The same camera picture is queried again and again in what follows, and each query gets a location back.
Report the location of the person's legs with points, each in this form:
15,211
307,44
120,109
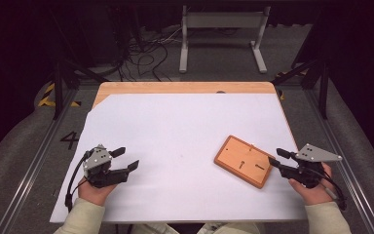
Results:
230,228

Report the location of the grey metal stand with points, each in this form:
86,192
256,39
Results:
222,20

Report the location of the aluminium floor rail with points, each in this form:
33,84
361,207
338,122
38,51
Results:
35,162
344,146

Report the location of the wooden photo frame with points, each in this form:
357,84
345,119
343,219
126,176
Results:
243,161

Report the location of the black metal frame post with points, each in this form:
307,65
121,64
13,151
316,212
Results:
323,87
58,87

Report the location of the white paper sheet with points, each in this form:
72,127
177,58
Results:
175,136

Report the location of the yellow black hazard tape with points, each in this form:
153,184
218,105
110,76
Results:
47,97

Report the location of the person's right hand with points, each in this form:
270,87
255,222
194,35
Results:
318,195

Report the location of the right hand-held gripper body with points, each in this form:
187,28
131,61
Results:
315,154

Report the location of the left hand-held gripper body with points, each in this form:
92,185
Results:
97,161

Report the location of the person's left hand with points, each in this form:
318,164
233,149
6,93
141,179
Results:
94,195

